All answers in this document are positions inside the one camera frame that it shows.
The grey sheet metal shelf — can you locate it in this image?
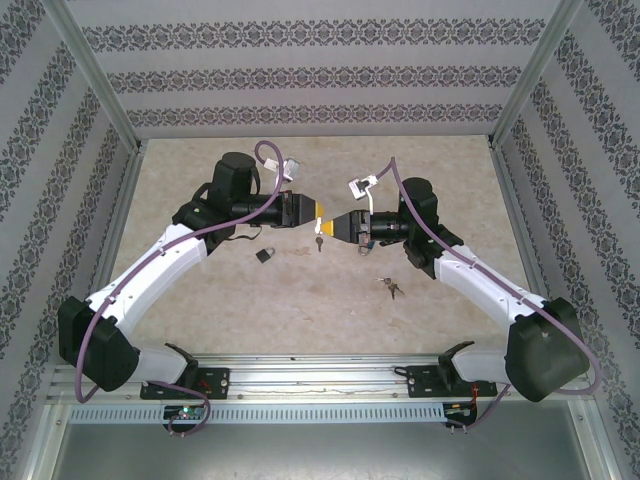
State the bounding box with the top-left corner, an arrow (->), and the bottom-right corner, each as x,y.
49,422 -> 601,480

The white right camera mount bracket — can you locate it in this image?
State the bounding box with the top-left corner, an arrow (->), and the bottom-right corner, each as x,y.
366,174 -> 382,214

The aluminium table edge rail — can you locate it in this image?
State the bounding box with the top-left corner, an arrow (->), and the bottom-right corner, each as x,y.
69,142 -> 149,366
488,139 -> 571,361

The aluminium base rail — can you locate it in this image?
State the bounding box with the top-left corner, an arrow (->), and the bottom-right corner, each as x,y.
47,352 -> 594,402

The aluminium frame post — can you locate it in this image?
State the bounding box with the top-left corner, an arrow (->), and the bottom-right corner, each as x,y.
569,399 -> 624,480
39,0 -> 146,154
488,0 -> 586,151
14,402 -> 71,480

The slotted grey cable duct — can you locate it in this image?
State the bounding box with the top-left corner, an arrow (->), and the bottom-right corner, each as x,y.
67,403 -> 446,424

